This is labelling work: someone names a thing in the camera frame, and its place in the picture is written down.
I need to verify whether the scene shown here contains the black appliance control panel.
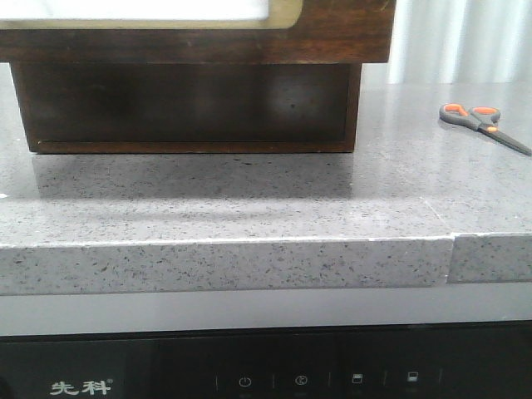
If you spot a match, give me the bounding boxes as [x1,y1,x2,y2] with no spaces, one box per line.
[1,321,531,398]

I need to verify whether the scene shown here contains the white curtain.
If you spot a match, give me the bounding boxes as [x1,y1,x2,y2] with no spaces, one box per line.
[387,1,531,83]

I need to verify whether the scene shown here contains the grey orange scissors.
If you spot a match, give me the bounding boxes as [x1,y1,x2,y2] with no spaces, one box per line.
[439,103,531,156]

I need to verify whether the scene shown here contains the dark wooden drawer cabinet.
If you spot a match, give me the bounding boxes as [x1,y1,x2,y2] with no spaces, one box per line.
[10,62,362,154]

